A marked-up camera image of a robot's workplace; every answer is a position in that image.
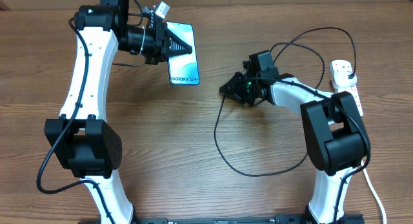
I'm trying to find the white charger plug adapter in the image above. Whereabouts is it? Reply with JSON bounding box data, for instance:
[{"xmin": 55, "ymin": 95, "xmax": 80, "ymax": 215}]
[{"xmin": 332, "ymin": 71, "xmax": 358, "ymax": 89}]

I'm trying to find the white power strip cord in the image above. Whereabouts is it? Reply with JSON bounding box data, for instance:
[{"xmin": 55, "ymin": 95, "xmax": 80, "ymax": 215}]
[{"xmin": 361, "ymin": 159, "xmax": 387, "ymax": 224}]

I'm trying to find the white power strip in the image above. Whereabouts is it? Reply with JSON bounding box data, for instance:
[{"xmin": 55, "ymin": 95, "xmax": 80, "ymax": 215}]
[{"xmin": 330, "ymin": 59, "xmax": 363, "ymax": 117}]

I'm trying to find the black charger cable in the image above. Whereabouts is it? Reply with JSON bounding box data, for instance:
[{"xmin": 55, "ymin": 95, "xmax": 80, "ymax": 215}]
[{"xmin": 214, "ymin": 26, "xmax": 358, "ymax": 178}]

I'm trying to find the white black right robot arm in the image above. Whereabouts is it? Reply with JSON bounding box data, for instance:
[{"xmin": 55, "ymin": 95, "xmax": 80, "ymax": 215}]
[{"xmin": 219, "ymin": 50, "xmax": 370, "ymax": 223}]

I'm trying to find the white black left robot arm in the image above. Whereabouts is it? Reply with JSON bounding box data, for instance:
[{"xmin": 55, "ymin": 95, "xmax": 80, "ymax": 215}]
[{"xmin": 44, "ymin": 0, "xmax": 199, "ymax": 223}]

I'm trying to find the Galaxy S24 smartphone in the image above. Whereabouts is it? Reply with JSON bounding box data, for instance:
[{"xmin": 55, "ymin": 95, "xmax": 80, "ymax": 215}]
[{"xmin": 167, "ymin": 22, "xmax": 200, "ymax": 86}]

